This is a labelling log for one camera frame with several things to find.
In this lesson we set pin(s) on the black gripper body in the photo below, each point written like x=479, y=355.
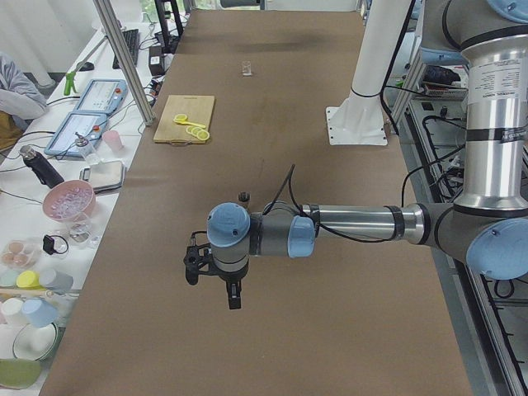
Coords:
x=229, y=278

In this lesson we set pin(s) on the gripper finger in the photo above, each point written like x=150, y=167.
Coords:
x=234, y=294

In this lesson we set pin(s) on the clear glass shaker cup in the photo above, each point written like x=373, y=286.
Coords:
x=246, y=68

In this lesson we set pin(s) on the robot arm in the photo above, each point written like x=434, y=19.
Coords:
x=485, y=227

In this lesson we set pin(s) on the grey cup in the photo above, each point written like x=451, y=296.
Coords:
x=55, y=280

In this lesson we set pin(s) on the pink plastic cup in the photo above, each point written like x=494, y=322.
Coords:
x=112, y=139

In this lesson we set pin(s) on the light blue cup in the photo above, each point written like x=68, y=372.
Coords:
x=39, y=313

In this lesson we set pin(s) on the yellow cup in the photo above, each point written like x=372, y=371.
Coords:
x=28, y=280

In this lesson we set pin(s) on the mint green cup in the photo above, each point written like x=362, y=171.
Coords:
x=8, y=279

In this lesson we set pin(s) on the white cup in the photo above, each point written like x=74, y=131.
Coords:
x=11, y=311

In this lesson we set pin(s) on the wine glass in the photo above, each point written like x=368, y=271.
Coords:
x=80, y=228

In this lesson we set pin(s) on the metal tray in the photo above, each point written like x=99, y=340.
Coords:
x=105, y=176

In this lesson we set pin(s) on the pink bowl of ice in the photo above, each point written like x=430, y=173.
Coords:
x=66, y=201

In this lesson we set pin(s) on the clear water bottle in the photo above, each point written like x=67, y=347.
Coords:
x=87, y=150

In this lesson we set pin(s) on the wooden cutting board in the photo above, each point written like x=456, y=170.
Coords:
x=198, y=108

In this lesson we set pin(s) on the teach pendant tablet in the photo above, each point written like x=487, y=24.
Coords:
x=102, y=96
x=87, y=124

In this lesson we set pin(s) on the black thermos bottle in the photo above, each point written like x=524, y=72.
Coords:
x=41, y=167

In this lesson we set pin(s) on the egg carton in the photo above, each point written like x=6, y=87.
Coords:
x=20, y=254

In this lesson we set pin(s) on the green plate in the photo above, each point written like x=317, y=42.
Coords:
x=19, y=373

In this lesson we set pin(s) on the green plastic gun tool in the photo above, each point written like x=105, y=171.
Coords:
x=69, y=85

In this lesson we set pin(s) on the black keyboard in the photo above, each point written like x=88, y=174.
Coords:
x=132, y=41

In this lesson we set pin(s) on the person in grey jacket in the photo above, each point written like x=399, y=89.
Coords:
x=21, y=102

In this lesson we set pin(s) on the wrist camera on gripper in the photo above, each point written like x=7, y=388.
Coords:
x=244, y=197

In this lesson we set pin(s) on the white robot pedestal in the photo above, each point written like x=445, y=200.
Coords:
x=359, y=120

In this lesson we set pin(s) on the aluminium frame post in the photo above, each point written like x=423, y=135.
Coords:
x=110, y=23

